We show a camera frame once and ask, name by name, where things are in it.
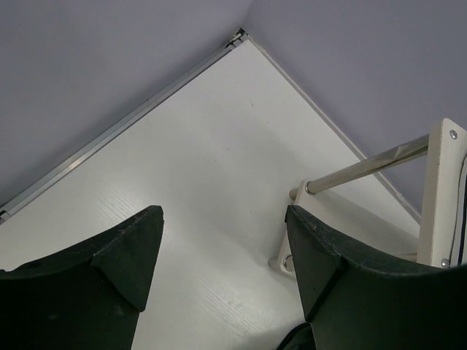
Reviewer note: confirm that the aluminium table edge frame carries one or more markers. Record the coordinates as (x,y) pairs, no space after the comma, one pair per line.
(27,196)

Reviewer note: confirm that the beige two-tier shoe shelf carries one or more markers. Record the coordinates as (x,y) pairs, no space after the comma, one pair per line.
(360,202)

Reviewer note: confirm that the black canvas sneaker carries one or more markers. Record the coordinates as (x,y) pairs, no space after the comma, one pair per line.
(458,250)

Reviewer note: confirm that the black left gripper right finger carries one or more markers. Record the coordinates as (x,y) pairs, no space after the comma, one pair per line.
(357,297)

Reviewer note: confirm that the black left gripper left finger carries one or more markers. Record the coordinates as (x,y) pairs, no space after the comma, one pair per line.
(87,296)

